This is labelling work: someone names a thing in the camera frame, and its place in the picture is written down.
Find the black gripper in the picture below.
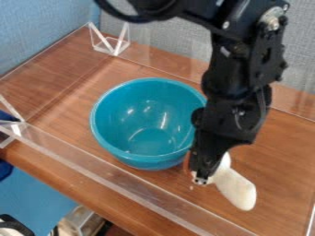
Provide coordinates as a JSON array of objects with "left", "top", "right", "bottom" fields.
[{"left": 189, "top": 86, "right": 273, "bottom": 185}]

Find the brown and white toy mushroom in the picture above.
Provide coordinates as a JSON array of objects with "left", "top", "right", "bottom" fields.
[{"left": 182, "top": 150, "right": 259, "bottom": 212}]

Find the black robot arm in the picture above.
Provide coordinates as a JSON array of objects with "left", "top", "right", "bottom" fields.
[{"left": 95, "top": 0, "right": 290, "bottom": 184}]

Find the blue ceramic bowl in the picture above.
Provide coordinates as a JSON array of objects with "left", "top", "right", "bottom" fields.
[{"left": 90, "top": 77, "right": 206, "bottom": 171}]

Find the clear box under table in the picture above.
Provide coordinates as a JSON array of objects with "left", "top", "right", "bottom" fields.
[{"left": 49, "top": 206, "right": 105, "bottom": 236}]

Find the clear acrylic front barrier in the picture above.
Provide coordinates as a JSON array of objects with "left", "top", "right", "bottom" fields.
[{"left": 0, "top": 121, "right": 258, "bottom": 236}]

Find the clear acrylic barrier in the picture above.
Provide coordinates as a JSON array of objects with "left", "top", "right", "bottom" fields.
[
  {"left": 0, "top": 121, "right": 258, "bottom": 236},
  {"left": 87, "top": 20, "right": 315, "bottom": 123}
]

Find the clear acrylic back barrier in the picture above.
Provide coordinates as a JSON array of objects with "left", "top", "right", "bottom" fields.
[{"left": 87, "top": 20, "right": 315, "bottom": 123}]

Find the blue cloth object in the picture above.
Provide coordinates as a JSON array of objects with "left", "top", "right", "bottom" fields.
[{"left": 0, "top": 110, "right": 21, "bottom": 182}]

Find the black object bottom left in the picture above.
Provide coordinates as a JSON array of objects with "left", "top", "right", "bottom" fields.
[{"left": 0, "top": 214, "right": 37, "bottom": 236}]

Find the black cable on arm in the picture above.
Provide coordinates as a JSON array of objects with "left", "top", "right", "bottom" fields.
[{"left": 233, "top": 87, "right": 274, "bottom": 133}]

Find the clear acrylic corner bracket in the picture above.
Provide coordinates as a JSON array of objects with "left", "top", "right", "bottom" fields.
[{"left": 87, "top": 22, "right": 131, "bottom": 56}]

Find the clear acrylic left bracket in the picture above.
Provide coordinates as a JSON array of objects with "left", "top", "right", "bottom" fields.
[{"left": 0, "top": 94, "right": 26, "bottom": 148}]

